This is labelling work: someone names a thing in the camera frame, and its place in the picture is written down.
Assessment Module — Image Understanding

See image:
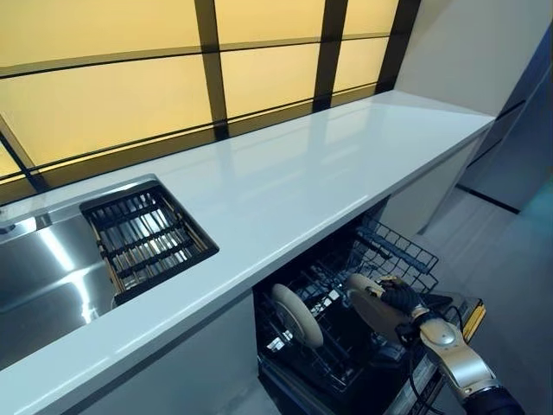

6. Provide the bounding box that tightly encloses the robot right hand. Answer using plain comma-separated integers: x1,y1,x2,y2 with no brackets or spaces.
374,276,429,324

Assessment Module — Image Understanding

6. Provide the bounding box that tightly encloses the black dishwasher plate rack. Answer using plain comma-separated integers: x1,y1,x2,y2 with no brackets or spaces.
255,259,418,393

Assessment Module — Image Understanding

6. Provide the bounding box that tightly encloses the white end cabinet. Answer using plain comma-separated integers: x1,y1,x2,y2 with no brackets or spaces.
379,124,494,235

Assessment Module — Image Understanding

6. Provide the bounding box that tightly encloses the dark blue tall panel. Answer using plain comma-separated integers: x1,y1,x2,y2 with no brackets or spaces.
457,0,553,214

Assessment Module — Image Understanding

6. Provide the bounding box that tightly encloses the narrow white cabinet door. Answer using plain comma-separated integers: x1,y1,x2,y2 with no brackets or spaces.
77,293,260,415

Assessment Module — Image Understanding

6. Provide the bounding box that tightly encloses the black sink drying rack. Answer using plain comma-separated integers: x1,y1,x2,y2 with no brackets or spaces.
79,181,219,307

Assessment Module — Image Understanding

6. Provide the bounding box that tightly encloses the stainless steel sink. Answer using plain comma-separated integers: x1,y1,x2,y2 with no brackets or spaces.
0,173,220,342

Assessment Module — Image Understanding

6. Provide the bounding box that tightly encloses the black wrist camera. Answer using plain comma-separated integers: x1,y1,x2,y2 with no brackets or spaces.
395,322,419,348

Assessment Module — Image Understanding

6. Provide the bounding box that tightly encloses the black wire dishwasher basket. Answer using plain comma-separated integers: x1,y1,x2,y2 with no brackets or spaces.
353,218,440,297

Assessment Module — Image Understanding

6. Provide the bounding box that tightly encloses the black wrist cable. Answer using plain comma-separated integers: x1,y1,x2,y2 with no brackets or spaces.
407,345,435,405

